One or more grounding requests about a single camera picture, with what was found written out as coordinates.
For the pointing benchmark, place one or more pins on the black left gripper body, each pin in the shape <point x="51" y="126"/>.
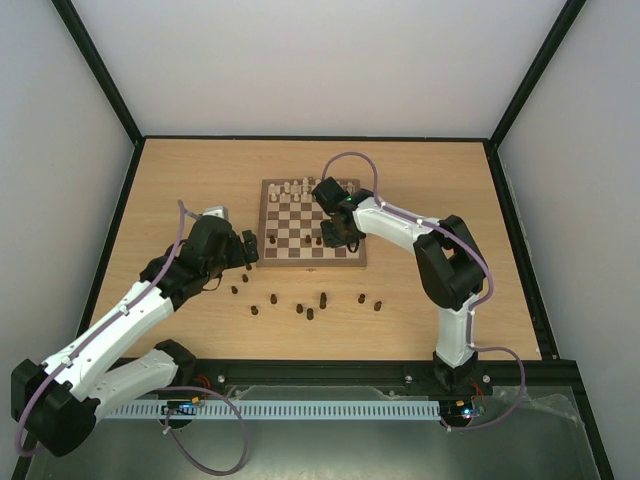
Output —
<point x="237" y="258"/>

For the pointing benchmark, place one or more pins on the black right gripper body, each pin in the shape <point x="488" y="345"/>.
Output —
<point x="338" y="235"/>

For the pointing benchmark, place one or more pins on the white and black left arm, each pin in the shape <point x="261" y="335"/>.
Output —
<point x="60" y="400"/>

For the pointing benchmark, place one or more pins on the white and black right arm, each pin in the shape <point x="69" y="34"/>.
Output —
<point x="451" y="269"/>

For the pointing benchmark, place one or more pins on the wooden folding chess board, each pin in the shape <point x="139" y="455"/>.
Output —
<point x="290" y="220"/>

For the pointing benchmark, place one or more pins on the left electronics board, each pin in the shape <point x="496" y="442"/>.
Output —
<point x="183" y="406"/>

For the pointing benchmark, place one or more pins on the electronics board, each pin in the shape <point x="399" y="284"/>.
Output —
<point x="183" y="406"/>
<point x="466" y="408"/>

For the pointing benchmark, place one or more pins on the right electronics board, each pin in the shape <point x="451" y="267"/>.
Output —
<point x="466" y="408"/>

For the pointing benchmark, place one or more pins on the light blue slotted cable duct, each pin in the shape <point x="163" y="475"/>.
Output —
<point x="290" y="410"/>

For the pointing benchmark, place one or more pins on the black aluminium frame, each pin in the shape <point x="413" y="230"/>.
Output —
<point x="550" y="370"/>

